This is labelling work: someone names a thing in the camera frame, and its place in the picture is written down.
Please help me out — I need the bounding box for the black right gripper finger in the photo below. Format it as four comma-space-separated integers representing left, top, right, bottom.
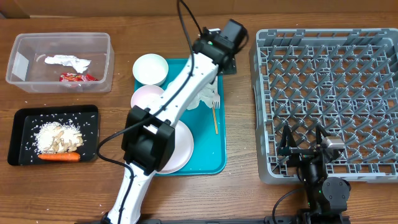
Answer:
315, 124, 330, 146
279, 124, 294, 149

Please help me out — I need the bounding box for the white plastic fork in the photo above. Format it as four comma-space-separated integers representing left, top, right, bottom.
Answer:
213, 93, 221, 109

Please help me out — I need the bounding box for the white bowl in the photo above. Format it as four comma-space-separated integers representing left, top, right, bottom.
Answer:
132, 54, 169, 86

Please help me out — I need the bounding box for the pink small bowl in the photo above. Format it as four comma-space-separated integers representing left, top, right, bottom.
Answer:
131, 85, 164, 109

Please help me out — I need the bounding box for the pink round plate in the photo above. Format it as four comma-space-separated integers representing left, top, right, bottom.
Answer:
158, 121, 194, 174

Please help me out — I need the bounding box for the red snack wrapper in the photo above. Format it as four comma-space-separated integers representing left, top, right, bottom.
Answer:
59, 73, 98, 82

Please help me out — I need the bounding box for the orange carrot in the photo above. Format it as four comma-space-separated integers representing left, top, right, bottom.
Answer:
38, 152, 80, 162

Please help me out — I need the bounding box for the white napkin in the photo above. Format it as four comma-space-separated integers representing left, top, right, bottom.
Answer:
187, 78, 218, 110
45, 55, 91, 73

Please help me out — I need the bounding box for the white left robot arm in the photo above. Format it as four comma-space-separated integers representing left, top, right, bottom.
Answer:
101, 19, 248, 223

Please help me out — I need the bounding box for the grey dishwasher rack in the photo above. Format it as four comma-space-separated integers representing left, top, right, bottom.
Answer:
249, 28, 397, 184

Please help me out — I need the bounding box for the black waste tray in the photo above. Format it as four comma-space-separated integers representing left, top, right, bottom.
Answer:
7, 105, 100, 166

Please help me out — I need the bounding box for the wooden chopstick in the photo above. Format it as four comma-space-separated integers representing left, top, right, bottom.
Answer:
212, 107, 218, 134

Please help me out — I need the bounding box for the teal serving tray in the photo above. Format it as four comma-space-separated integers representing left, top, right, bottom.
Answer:
130, 58, 228, 177

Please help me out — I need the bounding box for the rice and peanut pile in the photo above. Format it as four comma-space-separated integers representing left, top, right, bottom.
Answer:
28, 121, 85, 154

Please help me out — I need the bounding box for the clear plastic bin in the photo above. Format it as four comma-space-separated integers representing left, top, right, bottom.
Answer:
6, 32, 114, 93

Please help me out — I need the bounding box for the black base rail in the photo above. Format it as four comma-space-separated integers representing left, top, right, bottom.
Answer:
75, 216, 351, 224

